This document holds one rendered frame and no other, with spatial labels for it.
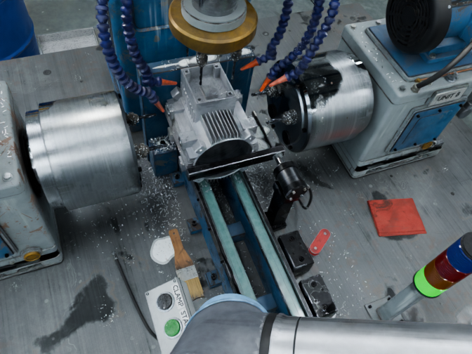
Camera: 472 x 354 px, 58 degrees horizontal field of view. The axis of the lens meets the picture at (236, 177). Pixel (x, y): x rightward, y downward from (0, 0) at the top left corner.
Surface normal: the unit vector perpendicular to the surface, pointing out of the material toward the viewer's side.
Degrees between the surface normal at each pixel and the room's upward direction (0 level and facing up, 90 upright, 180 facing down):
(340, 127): 77
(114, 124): 21
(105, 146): 39
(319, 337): 30
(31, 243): 89
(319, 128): 69
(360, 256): 0
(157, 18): 90
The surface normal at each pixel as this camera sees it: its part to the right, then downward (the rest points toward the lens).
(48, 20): 0.11, -0.56
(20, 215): 0.36, 0.79
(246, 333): -0.24, -0.78
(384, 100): -0.93, 0.24
